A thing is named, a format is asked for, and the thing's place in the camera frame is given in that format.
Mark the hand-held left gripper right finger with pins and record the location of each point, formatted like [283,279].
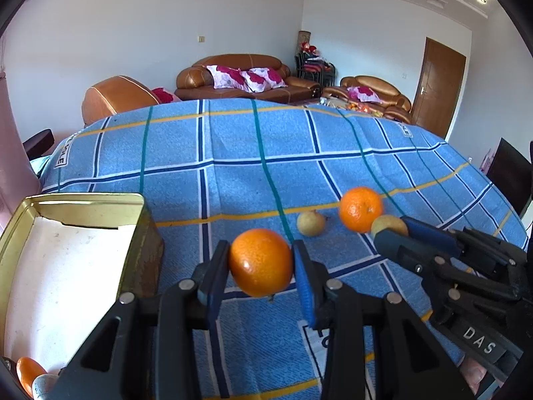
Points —
[306,291]

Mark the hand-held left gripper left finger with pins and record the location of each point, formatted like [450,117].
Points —
[217,291]

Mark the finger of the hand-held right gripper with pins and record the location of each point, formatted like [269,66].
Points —
[433,233]
[397,246]

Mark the orange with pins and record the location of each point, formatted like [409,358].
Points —
[360,209]
[260,262]
[29,375]

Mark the gold tin box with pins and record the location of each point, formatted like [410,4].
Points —
[141,258]

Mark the pale fruit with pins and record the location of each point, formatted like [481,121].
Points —
[43,385]

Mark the person's right hand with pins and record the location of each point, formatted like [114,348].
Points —
[472,373]

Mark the short brown leather sofa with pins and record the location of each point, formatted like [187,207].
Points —
[395,100]

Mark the brown wooden door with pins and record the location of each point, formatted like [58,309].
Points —
[437,87]

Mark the pile of colourful snacks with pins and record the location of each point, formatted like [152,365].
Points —
[354,106]

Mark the blue plaid blanket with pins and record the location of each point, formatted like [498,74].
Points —
[250,141]

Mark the red white floral cushion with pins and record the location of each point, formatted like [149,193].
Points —
[364,93]
[225,77]
[264,80]

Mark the stack of dark chairs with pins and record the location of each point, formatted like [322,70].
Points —
[316,71]

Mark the long brown leather sofa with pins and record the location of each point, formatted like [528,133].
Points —
[191,77]

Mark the brown leather armchair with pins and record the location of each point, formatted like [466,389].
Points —
[112,98]

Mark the pink pitcher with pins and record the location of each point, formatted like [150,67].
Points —
[12,141]

